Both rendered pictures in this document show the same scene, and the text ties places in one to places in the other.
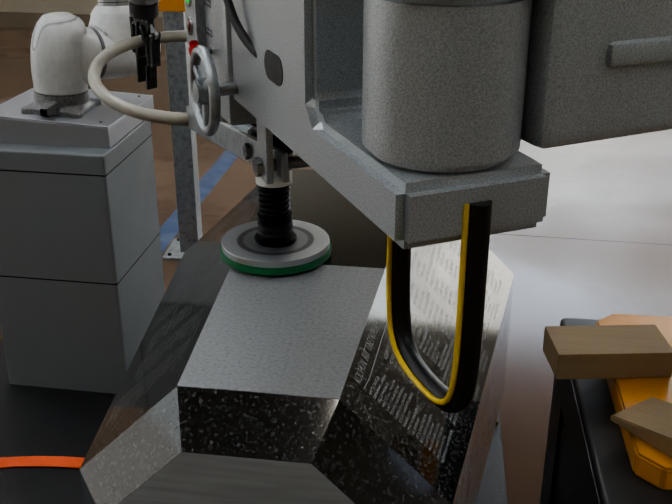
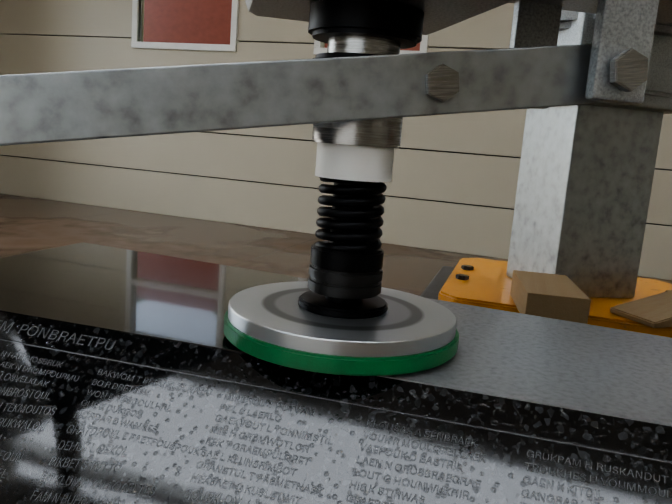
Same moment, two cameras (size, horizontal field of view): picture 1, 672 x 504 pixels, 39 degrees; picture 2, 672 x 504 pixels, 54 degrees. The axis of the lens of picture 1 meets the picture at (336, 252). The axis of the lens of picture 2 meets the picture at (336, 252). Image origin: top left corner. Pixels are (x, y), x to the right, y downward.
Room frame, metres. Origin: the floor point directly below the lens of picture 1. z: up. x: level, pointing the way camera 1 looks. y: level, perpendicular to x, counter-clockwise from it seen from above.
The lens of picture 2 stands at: (1.62, 0.72, 1.06)
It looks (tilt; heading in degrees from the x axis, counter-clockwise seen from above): 10 degrees down; 280
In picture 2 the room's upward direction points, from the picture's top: 4 degrees clockwise
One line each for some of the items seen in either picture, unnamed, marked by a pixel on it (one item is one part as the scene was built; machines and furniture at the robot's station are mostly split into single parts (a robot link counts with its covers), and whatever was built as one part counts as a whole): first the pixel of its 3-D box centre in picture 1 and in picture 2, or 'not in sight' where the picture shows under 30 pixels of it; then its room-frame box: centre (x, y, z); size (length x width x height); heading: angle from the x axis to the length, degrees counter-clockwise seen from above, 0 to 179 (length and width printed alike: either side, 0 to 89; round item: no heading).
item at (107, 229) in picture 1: (79, 252); not in sight; (2.74, 0.81, 0.40); 0.50 x 0.50 x 0.80; 81
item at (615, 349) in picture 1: (606, 351); (546, 296); (1.44, -0.47, 0.81); 0.20 x 0.10 x 0.05; 92
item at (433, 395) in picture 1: (431, 289); not in sight; (1.10, -0.12, 1.10); 0.23 x 0.03 x 0.32; 22
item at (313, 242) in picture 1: (275, 242); (342, 312); (1.71, 0.12, 0.89); 0.21 x 0.21 x 0.01
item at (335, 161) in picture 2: (273, 173); (354, 159); (1.71, 0.12, 1.04); 0.07 x 0.07 x 0.04
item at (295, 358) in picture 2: (275, 243); (342, 316); (1.71, 0.12, 0.89); 0.22 x 0.22 x 0.04
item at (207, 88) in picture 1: (224, 89); not in sight; (1.55, 0.19, 1.24); 0.15 x 0.10 x 0.15; 22
